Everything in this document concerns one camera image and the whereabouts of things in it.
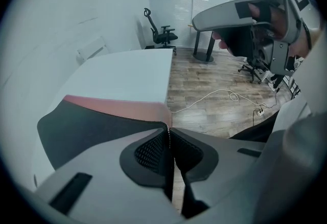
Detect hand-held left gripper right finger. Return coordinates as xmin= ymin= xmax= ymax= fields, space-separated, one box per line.
xmin=170 ymin=127 xmax=266 ymax=224

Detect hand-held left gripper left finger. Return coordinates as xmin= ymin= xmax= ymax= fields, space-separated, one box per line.
xmin=34 ymin=127 xmax=190 ymax=224

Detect pink and black desk mat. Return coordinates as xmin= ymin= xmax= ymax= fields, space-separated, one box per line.
xmin=37 ymin=94 xmax=173 ymax=171

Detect person's right forearm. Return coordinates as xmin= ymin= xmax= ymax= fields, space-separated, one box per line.
xmin=290 ymin=22 xmax=322 ymax=59

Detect person's right hand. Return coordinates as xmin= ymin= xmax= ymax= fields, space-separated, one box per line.
xmin=249 ymin=2 xmax=286 ymax=40

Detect black-legged table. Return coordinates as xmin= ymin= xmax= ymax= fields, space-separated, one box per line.
xmin=188 ymin=23 xmax=216 ymax=63

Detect person's dark trousers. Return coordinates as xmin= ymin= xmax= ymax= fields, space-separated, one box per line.
xmin=229 ymin=112 xmax=279 ymax=143

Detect black headrest office chair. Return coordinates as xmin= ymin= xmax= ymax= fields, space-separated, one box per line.
xmin=143 ymin=7 xmax=179 ymax=55

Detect black wristband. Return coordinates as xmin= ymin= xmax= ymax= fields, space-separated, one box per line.
xmin=302 ymin=21 xmax=313 ymax=51

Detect black metal rack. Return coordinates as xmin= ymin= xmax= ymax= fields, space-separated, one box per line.
xmin=288 ymin=76 xmax=302 ymax=101

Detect white floor cable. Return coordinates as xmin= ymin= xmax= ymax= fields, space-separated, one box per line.
xmin=170 ymin=89 xmax=268 ymax=114

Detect black floor cable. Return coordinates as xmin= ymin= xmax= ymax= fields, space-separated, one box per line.
xmin=252 ymin=87 xmax=281 ymax=125

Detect white wall radiator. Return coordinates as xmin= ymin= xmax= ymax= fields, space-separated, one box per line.
xmin=76 ymin=35 xmax=109 ymax=63

